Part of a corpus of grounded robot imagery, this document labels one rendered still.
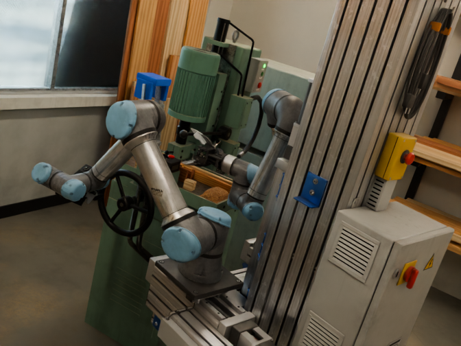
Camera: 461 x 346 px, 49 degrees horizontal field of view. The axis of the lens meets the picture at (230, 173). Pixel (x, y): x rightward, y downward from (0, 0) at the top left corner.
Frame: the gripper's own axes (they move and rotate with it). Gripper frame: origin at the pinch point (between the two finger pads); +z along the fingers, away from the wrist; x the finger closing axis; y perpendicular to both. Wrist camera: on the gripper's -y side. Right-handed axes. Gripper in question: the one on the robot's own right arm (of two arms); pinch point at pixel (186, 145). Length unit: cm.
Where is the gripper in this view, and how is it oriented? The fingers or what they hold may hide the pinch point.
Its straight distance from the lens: 216.6
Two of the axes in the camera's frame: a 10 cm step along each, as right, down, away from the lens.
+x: -2.8, 9.2, 2.6
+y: -4.3, 1.2, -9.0
